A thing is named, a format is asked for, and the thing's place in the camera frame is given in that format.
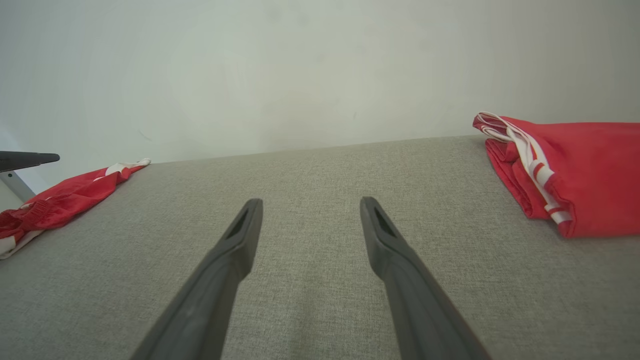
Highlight red shorts with white stripe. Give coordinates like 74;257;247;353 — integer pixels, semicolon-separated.
0;158;152;260

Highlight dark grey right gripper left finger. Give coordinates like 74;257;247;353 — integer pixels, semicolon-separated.
130;199;264;360

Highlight grey fabric sofa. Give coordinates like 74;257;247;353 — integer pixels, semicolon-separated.
0;135;640;360

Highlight grey metal desk frame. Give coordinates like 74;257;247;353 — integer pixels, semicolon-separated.
0;170;37;203

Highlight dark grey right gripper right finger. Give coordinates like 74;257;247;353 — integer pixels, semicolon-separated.
360;197;491;360

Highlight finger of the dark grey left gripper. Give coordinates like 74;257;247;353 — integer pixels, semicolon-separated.
0;151;61;173

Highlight red and white basketball jersey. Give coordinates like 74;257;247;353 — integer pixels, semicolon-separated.
472;111;640;239

